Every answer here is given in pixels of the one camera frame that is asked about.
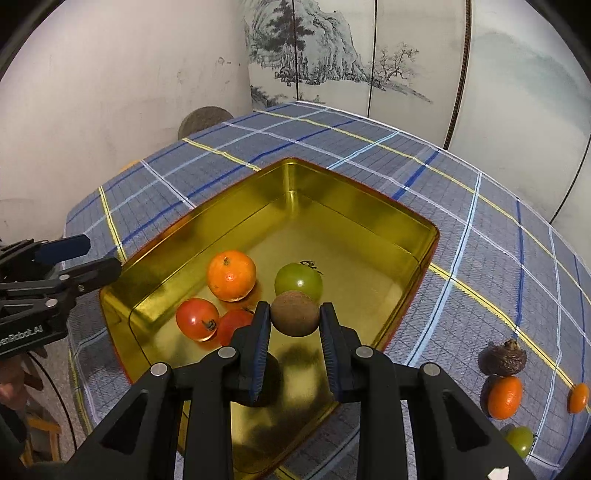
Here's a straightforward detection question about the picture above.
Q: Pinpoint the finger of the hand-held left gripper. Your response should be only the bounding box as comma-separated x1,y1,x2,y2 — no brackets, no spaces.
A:
0,234,91,283
0,257,122,319

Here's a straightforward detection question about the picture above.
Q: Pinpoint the brown kiwi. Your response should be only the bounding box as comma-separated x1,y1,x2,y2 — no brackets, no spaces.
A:
270,291,321,337

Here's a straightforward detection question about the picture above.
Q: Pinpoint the round stone disc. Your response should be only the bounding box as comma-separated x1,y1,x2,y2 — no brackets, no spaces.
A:
178,107,235,140

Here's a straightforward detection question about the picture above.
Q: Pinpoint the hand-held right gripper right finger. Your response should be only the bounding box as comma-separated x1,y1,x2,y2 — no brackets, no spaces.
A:
320,302,527,480

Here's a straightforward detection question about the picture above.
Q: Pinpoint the wooden stool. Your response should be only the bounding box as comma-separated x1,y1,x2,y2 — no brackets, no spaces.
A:
21,413,63,467

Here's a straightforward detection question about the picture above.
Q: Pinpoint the red and gold tin box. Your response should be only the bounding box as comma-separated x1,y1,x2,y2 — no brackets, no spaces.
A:
99,158,440,476

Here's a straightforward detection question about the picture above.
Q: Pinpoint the red tomato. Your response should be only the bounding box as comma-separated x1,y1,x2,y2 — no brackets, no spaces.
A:
175,298,220,342
217,308,256,347

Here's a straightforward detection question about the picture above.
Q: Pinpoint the large orange mandarin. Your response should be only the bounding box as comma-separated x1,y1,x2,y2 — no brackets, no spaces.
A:
206,250,257,302

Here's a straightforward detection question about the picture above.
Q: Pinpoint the landscape painted folding screen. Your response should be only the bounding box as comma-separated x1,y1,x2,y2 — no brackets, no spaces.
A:
238,0,591,232

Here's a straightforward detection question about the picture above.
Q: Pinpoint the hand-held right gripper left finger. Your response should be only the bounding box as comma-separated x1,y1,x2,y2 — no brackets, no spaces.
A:
69,301,273,480

